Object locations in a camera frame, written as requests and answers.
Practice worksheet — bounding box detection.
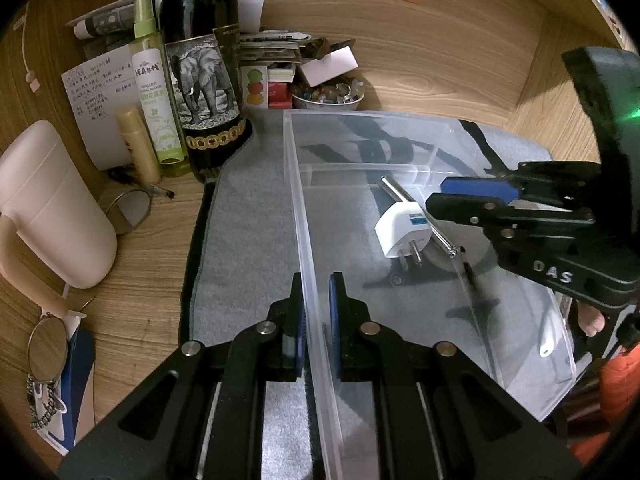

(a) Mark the grey mat with black letters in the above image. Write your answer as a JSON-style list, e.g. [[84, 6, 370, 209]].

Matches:
[[180, 110, 576, 480]]

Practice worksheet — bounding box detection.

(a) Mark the white charging cable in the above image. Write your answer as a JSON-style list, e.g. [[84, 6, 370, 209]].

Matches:
[[12, 2, 43, 93]]

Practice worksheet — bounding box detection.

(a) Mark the white paper sheet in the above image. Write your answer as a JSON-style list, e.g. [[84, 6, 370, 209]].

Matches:
[[237, 0, 266, 35]]

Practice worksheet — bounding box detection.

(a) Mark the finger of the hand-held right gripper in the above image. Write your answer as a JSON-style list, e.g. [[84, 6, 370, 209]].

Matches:
[[440, 160, 603, 206], [425, 192, 598, 241]]

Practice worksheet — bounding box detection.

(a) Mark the yellow tube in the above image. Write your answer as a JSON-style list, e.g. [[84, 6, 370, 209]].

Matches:
[[116, 106, 163, 186]]

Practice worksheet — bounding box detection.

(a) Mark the person's right hand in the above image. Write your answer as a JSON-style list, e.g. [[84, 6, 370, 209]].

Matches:
[[575, 304, 607, 337]]

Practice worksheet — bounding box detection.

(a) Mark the white bowl of beads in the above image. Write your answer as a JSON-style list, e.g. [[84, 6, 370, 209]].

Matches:
[[290, 80, 366, 112]]

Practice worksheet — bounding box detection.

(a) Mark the silver metal rod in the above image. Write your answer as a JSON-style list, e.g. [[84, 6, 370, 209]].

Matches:
[[377, 175, 468, 261]]

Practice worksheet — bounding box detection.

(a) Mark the dark wine bottle elephant label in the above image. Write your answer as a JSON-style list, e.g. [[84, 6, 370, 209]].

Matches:
[[159, 0, 253, 185]]

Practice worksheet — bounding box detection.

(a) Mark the pink mug with handle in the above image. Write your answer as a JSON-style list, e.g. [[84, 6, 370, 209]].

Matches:
[[0, 120, 118, 318]]

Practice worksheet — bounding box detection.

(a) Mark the handwritten white note sheet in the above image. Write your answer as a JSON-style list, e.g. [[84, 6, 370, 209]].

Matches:
[[61, 42, 138, 171]]

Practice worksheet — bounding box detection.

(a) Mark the rolled newspaper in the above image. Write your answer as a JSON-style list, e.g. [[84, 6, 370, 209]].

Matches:
[[66, 0, 168, 40]]

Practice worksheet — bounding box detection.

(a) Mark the round metal-rimmed mirror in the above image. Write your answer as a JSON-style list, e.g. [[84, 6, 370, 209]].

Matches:
[[102, 187, 152, 236], [27, 317, 70, 383]]

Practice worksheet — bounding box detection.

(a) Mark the white plug adapter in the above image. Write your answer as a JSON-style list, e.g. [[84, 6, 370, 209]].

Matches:
[[374, 200, 432, 268]]

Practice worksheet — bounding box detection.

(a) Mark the red box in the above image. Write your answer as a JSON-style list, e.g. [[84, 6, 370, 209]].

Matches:
[[267, 67, 296, 110]]

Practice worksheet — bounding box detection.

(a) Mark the clear plastic storage bin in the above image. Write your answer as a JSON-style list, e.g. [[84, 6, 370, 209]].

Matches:
[[282, 109, 576, 480]]

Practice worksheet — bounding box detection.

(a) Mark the white handheld device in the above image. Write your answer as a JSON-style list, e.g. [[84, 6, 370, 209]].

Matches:
[[539, 310, 557, 358]]

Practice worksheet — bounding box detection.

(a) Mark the fruit print box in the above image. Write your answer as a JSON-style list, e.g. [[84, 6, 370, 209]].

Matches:
[[241, 64, 270, 108]]

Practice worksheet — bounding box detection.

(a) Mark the green spray bottle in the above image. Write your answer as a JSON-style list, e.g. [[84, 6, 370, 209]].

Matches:
[[129, 0, 193, 178]]

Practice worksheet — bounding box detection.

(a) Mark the white card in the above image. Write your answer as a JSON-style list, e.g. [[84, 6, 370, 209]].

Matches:
[[300, 46, 360, 88]]

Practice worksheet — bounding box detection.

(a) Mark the blue and white box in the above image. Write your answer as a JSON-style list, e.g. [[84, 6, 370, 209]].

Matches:
[[37, 310, 96, 456]]

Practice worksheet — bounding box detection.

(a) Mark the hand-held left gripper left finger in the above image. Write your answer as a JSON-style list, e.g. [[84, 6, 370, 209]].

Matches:
[[57, 272, 308, 480]]

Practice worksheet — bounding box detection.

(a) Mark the stack of papers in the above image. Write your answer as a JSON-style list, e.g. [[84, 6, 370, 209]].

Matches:
[[239, 30, 331, 68]]

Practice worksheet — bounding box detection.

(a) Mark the orange clothing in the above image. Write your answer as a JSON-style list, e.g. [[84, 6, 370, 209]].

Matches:
[[599, 345, 640, 461]]

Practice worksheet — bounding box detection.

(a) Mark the metal chain bracelet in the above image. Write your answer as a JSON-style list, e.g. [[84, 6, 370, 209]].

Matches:
[[26, 372, 61, 431]]

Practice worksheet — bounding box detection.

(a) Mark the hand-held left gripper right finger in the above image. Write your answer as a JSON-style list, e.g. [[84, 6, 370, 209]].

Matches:
[[326, 272, 582, 480]]

